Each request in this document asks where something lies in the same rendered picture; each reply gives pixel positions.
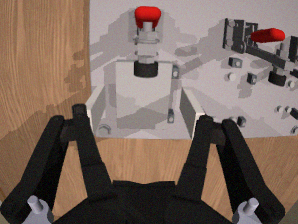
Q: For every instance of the grey rectangular block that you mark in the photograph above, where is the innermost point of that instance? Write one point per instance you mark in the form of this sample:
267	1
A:
142	103

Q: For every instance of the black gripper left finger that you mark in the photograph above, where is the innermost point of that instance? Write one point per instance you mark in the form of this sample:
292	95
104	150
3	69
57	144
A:
32	200

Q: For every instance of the grey metal fixture plate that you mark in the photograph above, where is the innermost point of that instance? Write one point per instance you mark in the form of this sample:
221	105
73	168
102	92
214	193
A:
193	32

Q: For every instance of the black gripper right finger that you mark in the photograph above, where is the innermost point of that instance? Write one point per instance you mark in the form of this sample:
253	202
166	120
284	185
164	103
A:
252	202

